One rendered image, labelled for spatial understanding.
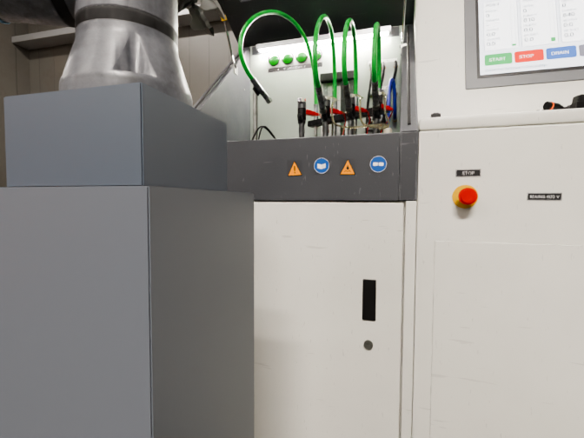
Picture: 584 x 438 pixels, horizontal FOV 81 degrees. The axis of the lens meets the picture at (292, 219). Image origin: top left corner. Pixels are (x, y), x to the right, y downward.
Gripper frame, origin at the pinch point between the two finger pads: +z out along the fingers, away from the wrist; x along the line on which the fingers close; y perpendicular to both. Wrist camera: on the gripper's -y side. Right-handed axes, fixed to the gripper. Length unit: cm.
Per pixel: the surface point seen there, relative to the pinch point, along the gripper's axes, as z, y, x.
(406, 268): 73, 34, 32
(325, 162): 44, 23, 22
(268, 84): 22.2, -29.0, -28.5
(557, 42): 64, -35, 59
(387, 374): 89, 53, 23
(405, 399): 95, 55, 25
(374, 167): 52, 21, 31
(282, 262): 57, 44, 8
